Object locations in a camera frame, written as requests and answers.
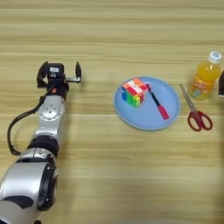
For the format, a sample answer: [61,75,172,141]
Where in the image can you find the red-handled scissors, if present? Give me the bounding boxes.
[178,83,214,132]

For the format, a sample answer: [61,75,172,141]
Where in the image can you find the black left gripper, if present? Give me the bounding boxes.
[37,60,82,102]

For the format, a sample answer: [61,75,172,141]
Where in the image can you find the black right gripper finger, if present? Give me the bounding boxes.
[218,69,224,98]

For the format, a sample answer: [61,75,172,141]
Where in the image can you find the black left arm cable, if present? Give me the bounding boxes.
[7,82,56,156]

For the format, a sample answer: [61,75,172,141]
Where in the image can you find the colourful puzzle cube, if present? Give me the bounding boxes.
[121,77,149,109]

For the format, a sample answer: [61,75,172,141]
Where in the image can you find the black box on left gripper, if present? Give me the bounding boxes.
[46,62,65,80]

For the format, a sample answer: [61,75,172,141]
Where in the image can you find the light blue round plate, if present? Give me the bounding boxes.
[113,76,181,131]

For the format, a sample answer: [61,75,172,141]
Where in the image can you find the orange juice bottle white cap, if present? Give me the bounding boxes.
[187,51,223,102]

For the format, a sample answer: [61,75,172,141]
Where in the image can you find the red and black pen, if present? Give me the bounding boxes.
[145,82,170,121]

